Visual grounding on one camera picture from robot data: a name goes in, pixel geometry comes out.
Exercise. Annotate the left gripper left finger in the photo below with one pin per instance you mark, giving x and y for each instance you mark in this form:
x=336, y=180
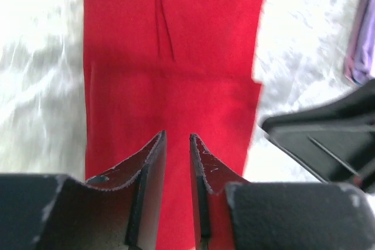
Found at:
x=117, y=209

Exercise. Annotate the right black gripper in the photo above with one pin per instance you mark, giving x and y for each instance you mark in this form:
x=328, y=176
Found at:
x=334, y=142

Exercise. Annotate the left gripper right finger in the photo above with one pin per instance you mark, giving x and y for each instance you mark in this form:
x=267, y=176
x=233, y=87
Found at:
x=230, y=212

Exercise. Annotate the red t-shirt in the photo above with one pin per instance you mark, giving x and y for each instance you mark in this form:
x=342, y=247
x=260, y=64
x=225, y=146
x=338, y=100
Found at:
x=182, y=66

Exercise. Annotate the folded lilac t-shirt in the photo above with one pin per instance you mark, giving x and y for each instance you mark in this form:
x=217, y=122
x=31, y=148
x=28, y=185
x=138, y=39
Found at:
x=359, y=60

